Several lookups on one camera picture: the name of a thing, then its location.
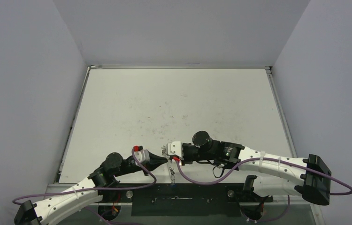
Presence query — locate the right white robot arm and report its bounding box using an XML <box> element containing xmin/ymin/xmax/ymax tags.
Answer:
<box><xmin>163</xmin><ymin>131</ymin><xmax>332</xmax><ymax>206</ymax></box>

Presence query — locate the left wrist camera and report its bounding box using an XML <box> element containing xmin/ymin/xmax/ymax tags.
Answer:
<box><xmin>132</xmin><ymin>146</ymin><xmax>150</xmax><ymax>165</ymax></box>

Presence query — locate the aluminium table frame rail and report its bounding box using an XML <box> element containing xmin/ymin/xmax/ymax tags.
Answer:
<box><xmin>264</xmin><ymin>66</ymin><xmax>297</xmax><ymax>157</ymax></box>

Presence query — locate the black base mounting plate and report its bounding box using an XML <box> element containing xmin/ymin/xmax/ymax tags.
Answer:
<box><xmin>98</xmin><ymin>183</ymin><xmax>273</xmax><ymax>220</ymax></box>

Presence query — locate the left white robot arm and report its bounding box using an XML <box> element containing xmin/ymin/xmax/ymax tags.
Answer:
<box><xmin>13</xmin><ymin>146</ymin><xmax>168</xmax><ymax>225</ymax></box>

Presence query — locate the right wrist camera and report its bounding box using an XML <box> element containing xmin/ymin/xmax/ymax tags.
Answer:
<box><xmin>166</xmin><ymin>141</ymin><xmax>183</xmax><ymax>158</ymax></box>

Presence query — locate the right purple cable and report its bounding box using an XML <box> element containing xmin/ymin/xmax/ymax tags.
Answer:
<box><xmin>175</xmin><ymin>157</ymin><xmax>352</xmax><ymax>196</ymax></box>

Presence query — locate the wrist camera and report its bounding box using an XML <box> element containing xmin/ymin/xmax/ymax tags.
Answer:
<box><xmin>166</xmin><ymin>141</ymin><xmax>183</xmax><ymax>158</ymax></box>
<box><xmin>132</xmin><ymin>146</ymin><xmax>150</xmax><ymax>165</ymax></box>

